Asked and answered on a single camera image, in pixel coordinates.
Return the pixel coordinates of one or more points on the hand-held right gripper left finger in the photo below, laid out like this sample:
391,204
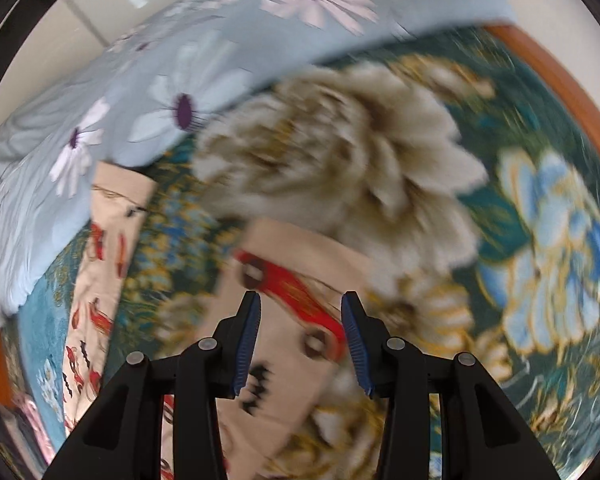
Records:
247,340

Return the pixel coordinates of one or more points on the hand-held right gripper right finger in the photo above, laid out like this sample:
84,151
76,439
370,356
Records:
355,340

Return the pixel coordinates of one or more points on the cream car print garment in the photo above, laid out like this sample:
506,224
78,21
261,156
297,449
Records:
285,385

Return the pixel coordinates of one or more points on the light blue floral duvet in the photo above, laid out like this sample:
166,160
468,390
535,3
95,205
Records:
130,60

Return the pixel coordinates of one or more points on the white glossy wardrobe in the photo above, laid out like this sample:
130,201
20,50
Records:
80,5

